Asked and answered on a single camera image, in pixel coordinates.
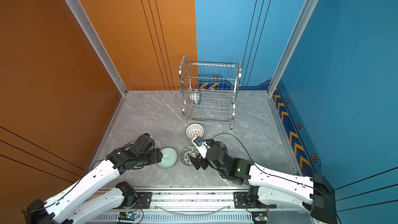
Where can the left green circuit board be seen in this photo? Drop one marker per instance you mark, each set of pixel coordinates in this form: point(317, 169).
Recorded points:
point(128, 217)

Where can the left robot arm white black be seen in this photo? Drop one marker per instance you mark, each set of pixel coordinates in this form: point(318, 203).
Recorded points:
point(73, 206)

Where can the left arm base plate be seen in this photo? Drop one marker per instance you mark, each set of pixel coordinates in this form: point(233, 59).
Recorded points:
point(143, 199)

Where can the green circuit board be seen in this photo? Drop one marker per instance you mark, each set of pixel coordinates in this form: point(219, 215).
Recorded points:
point(259, 217)
point(128, 217)

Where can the white brown lattice bowl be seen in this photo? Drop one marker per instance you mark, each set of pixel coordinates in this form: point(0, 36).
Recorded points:
point(195, 130)

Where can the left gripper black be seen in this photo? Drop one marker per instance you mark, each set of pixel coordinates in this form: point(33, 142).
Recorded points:
point(157, 155)

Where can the stainless steel dish rack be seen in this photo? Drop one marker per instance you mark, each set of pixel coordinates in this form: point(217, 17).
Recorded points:
point(218, 84)

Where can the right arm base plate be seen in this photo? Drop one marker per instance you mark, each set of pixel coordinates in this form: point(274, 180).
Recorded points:
point(245, 200)

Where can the dark blue petal bowl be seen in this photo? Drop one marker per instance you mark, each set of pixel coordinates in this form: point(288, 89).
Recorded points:
point(222, 146)

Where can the pale green ribbed bowl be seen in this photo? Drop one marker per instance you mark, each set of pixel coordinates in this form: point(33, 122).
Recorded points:
point(169, 158)

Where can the blue floral white bowl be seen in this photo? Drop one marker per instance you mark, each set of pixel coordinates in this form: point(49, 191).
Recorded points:
point(196, 98)

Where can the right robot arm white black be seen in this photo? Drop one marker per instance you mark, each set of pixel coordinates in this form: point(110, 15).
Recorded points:
point(267, 187)

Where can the left aluminium corner post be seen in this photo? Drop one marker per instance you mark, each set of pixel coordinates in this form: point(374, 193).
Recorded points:
point(86, 25)

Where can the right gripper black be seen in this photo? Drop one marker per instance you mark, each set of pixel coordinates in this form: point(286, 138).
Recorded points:
point(201, 161)

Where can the aluminium front rail frame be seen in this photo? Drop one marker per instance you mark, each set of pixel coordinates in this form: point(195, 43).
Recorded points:
point(202, 206)

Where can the right green circuit board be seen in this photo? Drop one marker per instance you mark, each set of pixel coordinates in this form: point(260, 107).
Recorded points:
point(259, 217)

